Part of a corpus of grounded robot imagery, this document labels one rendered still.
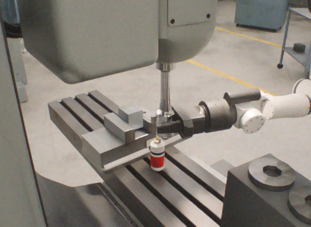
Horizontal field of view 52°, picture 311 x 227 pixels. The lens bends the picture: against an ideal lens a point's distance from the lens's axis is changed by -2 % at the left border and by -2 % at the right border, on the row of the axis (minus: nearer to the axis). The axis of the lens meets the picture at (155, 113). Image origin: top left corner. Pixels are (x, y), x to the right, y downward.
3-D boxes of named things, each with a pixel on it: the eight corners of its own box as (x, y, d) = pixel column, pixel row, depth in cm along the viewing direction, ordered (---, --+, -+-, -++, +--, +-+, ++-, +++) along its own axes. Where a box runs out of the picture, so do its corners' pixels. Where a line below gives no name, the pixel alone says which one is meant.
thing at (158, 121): (153, 130, 87) (153, 112, 84) (170, 127, 88) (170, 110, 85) (159, 139, 83) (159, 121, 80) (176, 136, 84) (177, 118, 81)
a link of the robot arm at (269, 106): (221, 108, 95) (259, 105, 99) (235, 128, 88) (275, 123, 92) (227, 90, 91) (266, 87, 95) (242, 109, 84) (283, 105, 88)
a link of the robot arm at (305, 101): (262, 115, 98) (311, 110, 104) (285, 124, 89) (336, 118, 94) (265, 81, 95) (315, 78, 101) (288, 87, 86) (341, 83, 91)
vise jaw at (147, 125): (142, 113, 110) (141, 102, 108) (164, 127, 101) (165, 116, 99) (127, 118, 107) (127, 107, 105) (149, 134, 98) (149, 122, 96)
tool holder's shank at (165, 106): (157, 110, 83) (157, 69, 78) (169, 108, 84) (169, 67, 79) (161, 115, 81) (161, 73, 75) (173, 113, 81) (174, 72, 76)
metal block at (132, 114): (132, 119, 104) (131, 102, 101) (143, 127, 100) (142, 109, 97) (119, 123, 101) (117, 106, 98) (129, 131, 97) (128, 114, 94)
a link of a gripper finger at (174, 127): (156, 123, 80) (179, 120, 82) (156, 134, 82) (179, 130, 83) (158, 127, 79) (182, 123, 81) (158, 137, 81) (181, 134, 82)
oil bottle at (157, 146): (158, 161, 97) (158, 130, 92) (166, 168, 95) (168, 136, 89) (147, 165, 95) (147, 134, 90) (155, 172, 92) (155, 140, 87)
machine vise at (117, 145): (166, 119, 120) (167, 92, 115) (194, 136, 110) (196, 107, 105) (80, 151, 102) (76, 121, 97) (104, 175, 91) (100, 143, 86)
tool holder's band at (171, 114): (153, 112, 84) (153, 108, 84) (170, 110, 85) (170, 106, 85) (159, 121, 80) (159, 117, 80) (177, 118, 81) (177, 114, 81)
